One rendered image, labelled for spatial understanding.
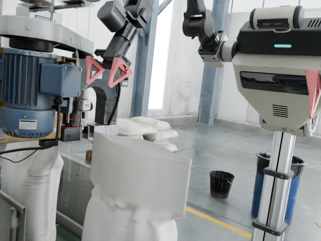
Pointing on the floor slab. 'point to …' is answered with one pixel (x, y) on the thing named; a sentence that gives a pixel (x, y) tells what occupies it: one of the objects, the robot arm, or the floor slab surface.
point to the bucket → (220, 183)
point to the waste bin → (298, 169)
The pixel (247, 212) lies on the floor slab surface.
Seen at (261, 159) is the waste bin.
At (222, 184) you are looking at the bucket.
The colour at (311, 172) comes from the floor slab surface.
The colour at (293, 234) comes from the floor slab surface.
